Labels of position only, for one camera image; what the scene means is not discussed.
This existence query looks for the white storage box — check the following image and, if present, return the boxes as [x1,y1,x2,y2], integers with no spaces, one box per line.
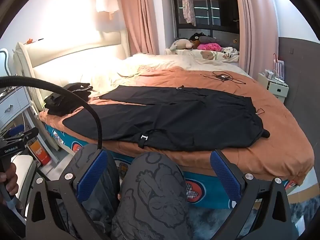
[258,71,289,103]

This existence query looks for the pile of dark clothes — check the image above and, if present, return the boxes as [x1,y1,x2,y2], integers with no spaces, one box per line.
[44,82,93,117]

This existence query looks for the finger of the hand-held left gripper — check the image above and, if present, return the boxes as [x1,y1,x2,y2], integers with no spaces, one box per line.
[2,124,39,143]

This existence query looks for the orange blanket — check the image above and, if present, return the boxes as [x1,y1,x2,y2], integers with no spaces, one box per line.
[39,66,315,184]

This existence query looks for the person's left leg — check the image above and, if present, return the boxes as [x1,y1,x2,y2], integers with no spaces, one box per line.
[66,144,121,240]

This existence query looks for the person's right leg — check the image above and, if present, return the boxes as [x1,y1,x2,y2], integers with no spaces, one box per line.
[111,151,191,240]

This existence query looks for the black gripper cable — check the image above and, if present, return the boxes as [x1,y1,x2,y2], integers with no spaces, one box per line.
[0,76,103,153]

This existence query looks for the eyeglasses on bed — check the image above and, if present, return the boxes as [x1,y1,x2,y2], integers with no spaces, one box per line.
[200,71,247,84]

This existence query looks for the white stool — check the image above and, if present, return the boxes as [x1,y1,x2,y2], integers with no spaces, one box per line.
[10,154,38,220]

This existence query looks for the hanging floral garment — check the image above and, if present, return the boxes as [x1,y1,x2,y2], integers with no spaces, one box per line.
[182,0,197,27]

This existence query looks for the black pants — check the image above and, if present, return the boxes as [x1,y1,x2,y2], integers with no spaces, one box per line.
[62,85,271,152]

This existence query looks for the pink white rack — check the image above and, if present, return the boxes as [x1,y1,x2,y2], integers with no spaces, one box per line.
[272,54,285,80]

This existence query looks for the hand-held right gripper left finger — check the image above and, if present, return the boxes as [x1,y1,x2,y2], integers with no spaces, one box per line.
[25,149,108,240]

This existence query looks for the pink fluffy cloth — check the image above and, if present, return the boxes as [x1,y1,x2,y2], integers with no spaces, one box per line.
[197,42,222,52]

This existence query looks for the pink curtain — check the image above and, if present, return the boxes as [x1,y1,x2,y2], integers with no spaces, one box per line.
[232,0,279,80]
[114,0,160,55]

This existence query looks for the black plush toy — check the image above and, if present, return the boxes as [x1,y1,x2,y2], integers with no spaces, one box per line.
[189,33,208,42]

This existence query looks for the cream padded headboard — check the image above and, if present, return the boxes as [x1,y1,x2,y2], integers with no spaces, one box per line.
[12,29,130,110]

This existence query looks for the orange book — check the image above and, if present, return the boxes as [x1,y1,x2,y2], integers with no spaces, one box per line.
[29,140,52,166]

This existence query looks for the dark window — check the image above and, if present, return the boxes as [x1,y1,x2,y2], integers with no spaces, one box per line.
[171,0,240,40]

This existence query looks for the white nightstand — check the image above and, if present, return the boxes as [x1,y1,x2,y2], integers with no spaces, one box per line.
[0,85,33,133]

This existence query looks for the person's leg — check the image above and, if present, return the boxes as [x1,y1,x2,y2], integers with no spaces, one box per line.
[111,151,191,240]
[66,144,121,240]

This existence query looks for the white duvet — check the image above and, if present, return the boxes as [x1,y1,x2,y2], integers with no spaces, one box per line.
[85,52,250,98]

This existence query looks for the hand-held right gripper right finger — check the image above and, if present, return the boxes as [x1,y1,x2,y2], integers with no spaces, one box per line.
[210,149,300,240]

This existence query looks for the person's left hand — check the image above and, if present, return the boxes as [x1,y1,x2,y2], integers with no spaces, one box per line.
[0,162,18,205]

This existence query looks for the beige plush toy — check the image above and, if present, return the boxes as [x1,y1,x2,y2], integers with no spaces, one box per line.
[170,39,195,53]

